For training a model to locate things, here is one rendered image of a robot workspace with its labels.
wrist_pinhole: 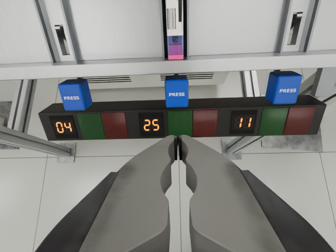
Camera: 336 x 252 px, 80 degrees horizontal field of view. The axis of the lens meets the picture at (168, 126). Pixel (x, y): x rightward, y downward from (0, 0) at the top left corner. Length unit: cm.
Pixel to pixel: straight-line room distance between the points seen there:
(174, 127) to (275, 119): 12
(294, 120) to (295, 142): 75
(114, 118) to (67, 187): 79
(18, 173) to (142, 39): 101
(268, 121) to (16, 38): 28
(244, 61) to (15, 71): 21
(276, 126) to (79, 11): 24
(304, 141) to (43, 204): 115
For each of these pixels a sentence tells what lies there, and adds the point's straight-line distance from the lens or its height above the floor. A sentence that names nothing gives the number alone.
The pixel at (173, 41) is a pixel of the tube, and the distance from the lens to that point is 20.
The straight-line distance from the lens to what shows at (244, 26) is 22.
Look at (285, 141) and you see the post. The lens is 101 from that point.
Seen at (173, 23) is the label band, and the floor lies 75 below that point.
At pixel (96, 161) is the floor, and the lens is 97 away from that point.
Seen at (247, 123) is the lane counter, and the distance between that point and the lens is 26.
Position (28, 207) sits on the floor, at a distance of 111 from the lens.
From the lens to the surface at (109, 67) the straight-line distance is 20.
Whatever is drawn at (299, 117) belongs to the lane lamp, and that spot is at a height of 66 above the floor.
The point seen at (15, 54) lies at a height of 73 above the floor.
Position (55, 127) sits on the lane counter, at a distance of 29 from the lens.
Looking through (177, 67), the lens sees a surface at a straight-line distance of 19.
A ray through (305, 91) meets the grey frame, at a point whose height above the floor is 57.
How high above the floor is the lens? 89
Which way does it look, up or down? 74 degrees down
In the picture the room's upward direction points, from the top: 11 degrees counter-clockwise
